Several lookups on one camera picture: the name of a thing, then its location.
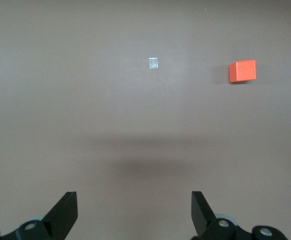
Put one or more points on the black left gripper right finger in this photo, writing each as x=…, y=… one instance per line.
x=203, y=217

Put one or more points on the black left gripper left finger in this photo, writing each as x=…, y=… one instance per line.
x=60, y=217

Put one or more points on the orange wooden cube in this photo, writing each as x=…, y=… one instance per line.
x=244, y=71

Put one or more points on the small clear tape piece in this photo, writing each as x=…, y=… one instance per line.
x=153, y=63

